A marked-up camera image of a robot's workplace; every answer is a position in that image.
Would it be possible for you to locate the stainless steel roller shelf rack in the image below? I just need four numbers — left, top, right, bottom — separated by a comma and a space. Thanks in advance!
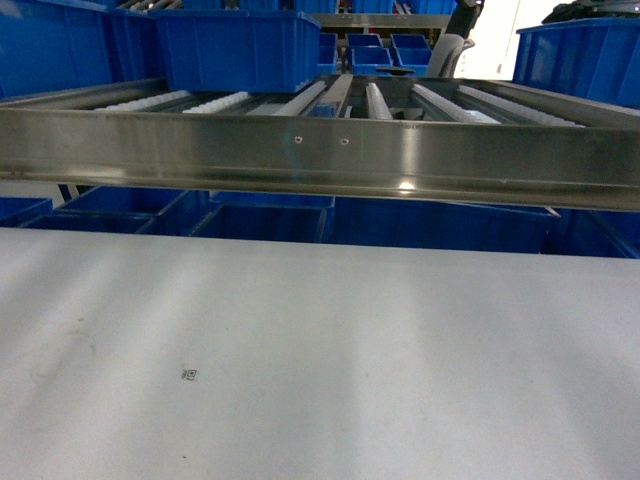
1, 75, 639, 211

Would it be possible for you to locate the blue bin on upper shelf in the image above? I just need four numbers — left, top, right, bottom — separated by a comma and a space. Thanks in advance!
153, 10, 321, 93

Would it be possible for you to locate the blue bin below shelf left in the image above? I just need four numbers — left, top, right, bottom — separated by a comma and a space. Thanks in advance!
20, 186, 209, 236

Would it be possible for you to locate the small QR code sticker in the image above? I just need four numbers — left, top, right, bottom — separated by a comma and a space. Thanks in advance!
181, 369, 198, 381

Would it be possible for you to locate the grey office chair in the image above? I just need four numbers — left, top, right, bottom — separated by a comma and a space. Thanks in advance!
425, 0, 485, 79

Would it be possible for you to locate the blue bin upper right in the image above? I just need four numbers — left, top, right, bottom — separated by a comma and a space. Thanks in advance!
512, 17, 639, 108

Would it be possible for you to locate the blue bin upper left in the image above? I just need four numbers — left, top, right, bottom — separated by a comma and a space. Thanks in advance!
1, 1, 164, 99

